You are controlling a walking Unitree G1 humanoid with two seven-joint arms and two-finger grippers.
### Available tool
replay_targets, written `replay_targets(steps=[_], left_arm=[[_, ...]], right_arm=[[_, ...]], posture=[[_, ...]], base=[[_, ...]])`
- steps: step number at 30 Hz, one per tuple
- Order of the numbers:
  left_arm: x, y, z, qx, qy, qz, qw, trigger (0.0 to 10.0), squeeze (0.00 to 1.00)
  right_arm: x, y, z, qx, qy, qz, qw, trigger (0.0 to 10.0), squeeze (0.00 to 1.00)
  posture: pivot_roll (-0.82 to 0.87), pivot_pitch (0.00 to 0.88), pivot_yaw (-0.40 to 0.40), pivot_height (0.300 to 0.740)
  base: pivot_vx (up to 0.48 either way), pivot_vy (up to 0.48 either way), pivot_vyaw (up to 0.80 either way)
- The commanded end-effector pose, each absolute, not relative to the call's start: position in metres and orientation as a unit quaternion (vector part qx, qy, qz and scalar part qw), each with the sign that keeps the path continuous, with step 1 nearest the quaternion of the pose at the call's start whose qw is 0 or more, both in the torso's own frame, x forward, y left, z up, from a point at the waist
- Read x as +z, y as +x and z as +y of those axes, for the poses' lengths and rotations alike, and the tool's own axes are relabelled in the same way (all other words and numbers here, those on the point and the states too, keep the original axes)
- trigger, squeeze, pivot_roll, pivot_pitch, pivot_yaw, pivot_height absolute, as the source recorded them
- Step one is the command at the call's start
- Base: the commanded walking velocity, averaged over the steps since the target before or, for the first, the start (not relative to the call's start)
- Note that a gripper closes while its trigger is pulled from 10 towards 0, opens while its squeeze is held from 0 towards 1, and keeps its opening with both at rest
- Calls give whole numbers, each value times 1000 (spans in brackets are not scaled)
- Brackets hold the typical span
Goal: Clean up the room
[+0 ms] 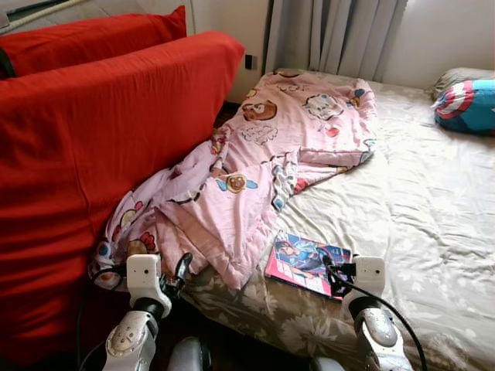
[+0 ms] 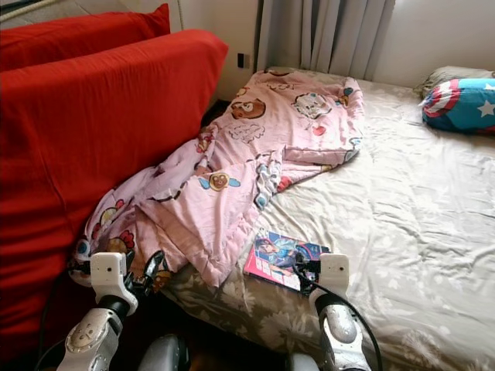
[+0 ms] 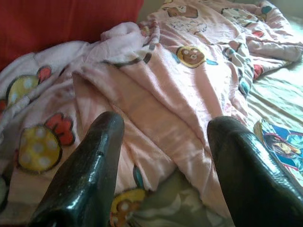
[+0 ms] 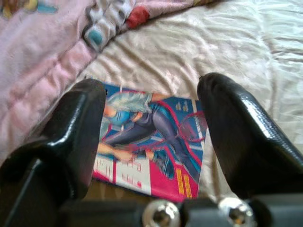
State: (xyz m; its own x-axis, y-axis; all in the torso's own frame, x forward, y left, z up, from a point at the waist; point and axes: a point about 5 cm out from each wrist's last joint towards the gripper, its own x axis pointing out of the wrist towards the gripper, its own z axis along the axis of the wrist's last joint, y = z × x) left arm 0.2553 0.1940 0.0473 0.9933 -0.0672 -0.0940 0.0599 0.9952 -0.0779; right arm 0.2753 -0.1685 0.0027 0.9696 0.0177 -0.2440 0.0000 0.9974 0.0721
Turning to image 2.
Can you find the colourful manga book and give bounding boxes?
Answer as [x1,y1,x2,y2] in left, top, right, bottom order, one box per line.
[243,229,330,294]

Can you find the pink cartoon print blanket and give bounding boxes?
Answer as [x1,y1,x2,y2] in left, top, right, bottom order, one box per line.
[73,68,367,289]

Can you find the grey left robot leg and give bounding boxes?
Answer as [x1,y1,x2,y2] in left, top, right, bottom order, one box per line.
[139,334,191,371]

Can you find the large red cushion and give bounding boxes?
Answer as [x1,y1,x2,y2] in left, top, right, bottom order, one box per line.
[0,29,230,364]
[0,4,172,73]

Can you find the stars and stripes bolster pillow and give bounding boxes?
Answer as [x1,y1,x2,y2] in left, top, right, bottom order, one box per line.
[422,77,495,135]

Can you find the grey curtain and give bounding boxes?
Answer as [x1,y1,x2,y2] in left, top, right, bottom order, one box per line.
[258,0,397,76]

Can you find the beige floral pillow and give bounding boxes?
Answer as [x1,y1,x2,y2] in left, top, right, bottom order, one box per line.
[416,66,495,97]

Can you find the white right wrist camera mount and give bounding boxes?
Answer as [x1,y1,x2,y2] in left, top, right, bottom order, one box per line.
[318,253,351,294]

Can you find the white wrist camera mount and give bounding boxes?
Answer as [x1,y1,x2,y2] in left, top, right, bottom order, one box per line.
[318,253,351,294]
[90,252,129,305]

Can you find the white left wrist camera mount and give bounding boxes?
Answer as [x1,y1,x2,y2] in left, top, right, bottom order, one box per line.
[90,252,129,305]

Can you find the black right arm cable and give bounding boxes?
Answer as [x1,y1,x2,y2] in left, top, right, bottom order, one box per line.
[292,257,384,371]

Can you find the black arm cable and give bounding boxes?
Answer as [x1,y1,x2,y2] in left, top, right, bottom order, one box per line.
[40,258,94,368]
[292,257,384,371]

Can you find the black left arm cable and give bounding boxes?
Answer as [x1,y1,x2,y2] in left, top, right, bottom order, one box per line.
[40,258,94,368]

